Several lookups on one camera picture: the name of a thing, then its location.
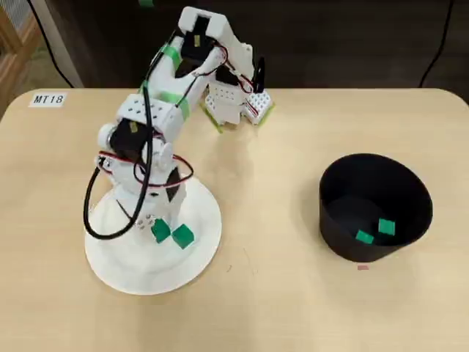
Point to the white MT18 label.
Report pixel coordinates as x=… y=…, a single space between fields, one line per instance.
x=47 y=99

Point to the small green tape piece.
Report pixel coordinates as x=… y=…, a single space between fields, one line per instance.
x=146 y=2

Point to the wooden furniture frame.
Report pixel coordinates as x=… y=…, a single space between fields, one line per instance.
x=11 y=55

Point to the light gray panel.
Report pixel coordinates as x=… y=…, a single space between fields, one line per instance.
x=60 y=44

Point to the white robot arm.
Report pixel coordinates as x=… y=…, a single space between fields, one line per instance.
x=161 y=80

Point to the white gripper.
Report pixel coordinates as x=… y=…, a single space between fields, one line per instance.
x=175 y=208

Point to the black round pot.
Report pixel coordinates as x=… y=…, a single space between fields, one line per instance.
x=410 y=190

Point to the small pink sticker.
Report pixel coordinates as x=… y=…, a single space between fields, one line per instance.
x=363 y=267

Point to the green cube block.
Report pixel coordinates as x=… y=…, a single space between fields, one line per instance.
x=183 y=236
x=365 y=237
x=387 y=226
x=160 y=231

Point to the white round plate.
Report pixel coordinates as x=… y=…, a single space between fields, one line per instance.
x=154 y=271

